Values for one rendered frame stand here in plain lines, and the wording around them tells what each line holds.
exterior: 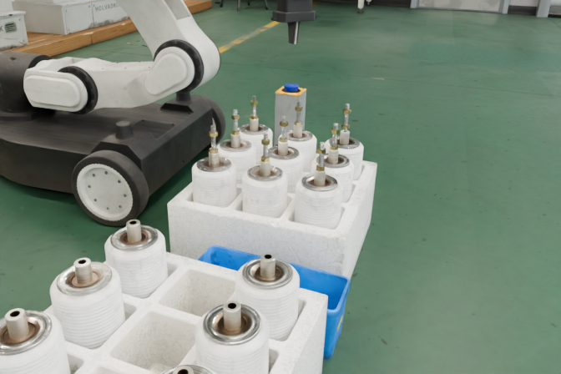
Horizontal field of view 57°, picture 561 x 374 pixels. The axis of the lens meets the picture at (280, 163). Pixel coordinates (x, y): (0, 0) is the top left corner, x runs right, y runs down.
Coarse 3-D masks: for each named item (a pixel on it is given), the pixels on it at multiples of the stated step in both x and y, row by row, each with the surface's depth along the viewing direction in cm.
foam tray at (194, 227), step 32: (192, 192) 114; (352, 192) 121; (192, 224) 109; (224, 224) 106; (256, 224) 104; (288, 224) 103; (352, 224) 105; (192, 256) 113; (288, 256) 104; (320, 256) 102; (352, 256) 113
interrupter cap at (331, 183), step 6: (312, 174) 107; (306, 180) 104; (312, 180) 105; (330, 180) 105; (336, 180) 105; (306, 186) 102; (312, 186) 102; (318, 186) 102; (324, 186) 102; (330, 186) 102; (336, 186) 103
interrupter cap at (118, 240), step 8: (120, 232) 85; (144, 232) 85; (152, 232) 85; (112, 240) 82; (120, 240) 83; (128, 240) 83; (144, 240) 83; (152, 240) 83; (120, 248) 80; (128, 248) 80; (136, 248) 80; (144, 248) 81
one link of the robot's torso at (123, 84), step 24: (168, 48) 131; (72, 72) 145; (96, 72) 145; (120, 72) 142; (144, 72) 136; (168, 72) 133; (192, 72) 132; (96, 96) 147; (120, 96) 145; (144, 96) 140
